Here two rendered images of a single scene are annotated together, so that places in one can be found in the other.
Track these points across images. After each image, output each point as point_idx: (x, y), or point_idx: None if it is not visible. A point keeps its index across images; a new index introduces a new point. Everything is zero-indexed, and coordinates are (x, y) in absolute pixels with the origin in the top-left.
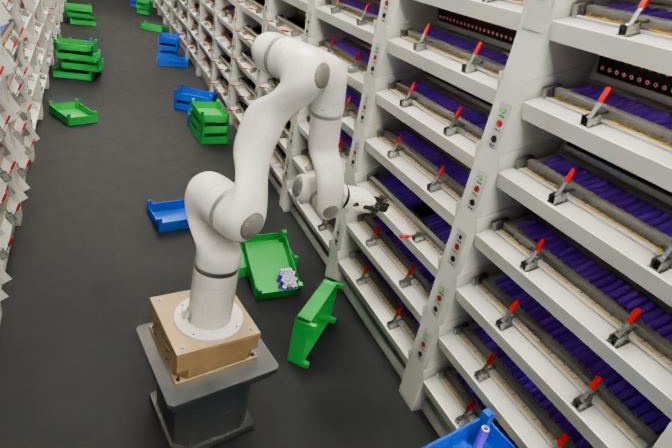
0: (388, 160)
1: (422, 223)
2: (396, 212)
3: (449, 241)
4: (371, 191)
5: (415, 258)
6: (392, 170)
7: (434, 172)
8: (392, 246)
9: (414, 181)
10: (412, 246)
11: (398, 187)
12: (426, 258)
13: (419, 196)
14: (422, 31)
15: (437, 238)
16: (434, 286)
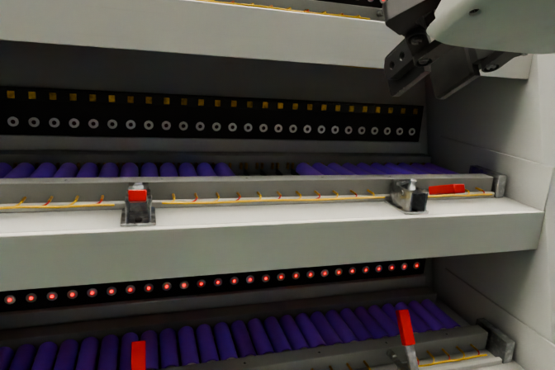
0: None
1: (351, 175)
2: (235, 208)
3: (545, 111)
4: (21, 220)
5: (301, 334)
6: (189, 37)
7: (324, 10)
8: (223, 367)
9: (347, 17)
10: (424, 230)
11: (107, 168)
12: (496, 216)
13: (374, 63)
14: None
15: (426, 174)
16: (553, 265)
